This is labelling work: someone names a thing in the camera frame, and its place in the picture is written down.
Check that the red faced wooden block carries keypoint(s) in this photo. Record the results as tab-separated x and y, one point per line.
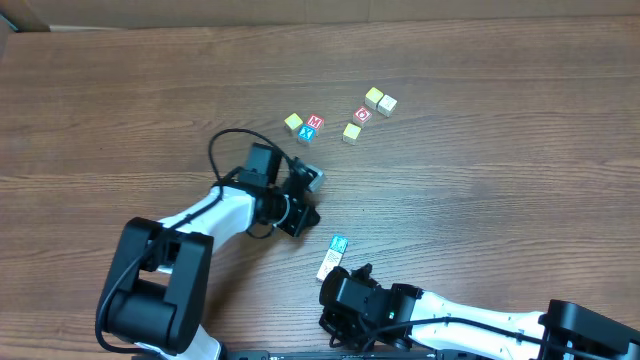
362	116

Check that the wooden block with M outline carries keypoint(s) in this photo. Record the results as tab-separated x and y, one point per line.
332	259

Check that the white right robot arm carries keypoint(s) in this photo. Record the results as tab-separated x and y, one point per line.
564	331

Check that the blue X wooden block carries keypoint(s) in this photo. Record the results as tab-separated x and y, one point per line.
306	134

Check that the yellow top wooden block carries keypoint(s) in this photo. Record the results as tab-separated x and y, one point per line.
373	97

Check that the plain cream wooden block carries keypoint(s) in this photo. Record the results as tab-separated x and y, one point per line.
387	105

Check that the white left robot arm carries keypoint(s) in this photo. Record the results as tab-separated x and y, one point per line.
153	298

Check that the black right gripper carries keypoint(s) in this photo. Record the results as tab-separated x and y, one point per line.
330	293

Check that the red M wooden block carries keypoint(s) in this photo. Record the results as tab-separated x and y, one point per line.
316	122

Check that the yellow C wooden block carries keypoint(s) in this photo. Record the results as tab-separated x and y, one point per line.
351	133

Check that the blue faced wooden letter block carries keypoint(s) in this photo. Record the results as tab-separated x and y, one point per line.
339	244

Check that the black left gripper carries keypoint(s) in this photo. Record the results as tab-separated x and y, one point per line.
302	216

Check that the wooden block with fish drawing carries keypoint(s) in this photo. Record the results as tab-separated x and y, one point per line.
323	271

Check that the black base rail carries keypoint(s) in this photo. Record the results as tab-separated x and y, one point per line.
418	355

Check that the yellow L wooden block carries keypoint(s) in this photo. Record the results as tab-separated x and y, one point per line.
293	123

